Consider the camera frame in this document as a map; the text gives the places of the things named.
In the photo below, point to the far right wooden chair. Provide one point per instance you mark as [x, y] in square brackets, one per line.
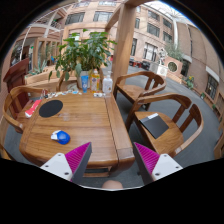
[155, 83]

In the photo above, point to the black notebook on chair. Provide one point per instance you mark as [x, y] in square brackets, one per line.
[155, 125]

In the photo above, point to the small white packet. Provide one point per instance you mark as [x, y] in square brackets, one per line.
[99, 95]

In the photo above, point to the wooden table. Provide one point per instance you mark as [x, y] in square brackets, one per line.
[86, 119]

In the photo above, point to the green potted plant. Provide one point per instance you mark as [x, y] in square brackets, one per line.
[76, 56]

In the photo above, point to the blue tube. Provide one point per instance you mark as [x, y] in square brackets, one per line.
[84, 80]

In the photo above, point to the wooden chair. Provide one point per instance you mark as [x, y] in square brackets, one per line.
[15, 104]
[172, 141]
[155, 83]

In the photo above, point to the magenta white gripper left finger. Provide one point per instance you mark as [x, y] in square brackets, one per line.
[70, 166]

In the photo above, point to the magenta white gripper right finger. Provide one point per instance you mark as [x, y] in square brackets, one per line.
[153, 166]

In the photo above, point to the clear pump sanitizer bottle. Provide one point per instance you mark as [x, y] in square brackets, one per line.
[107, 84]

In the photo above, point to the wooden pillar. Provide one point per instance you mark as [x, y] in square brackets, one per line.
[125, 16]

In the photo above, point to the near right wooden chair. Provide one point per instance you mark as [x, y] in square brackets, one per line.
[172, 141]

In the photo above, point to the left wooden chair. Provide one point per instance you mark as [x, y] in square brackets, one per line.
[15, 104]

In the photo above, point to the blue white computer mouse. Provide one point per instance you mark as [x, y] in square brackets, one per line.
[60, 136]

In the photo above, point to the yellow liquid bottle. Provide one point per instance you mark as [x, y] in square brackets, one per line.
[95, 80]

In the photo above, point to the round black mouse pad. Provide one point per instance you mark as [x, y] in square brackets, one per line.
[50, 108]

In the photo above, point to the white statue on pedestal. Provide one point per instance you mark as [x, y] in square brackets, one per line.
[159, 67]

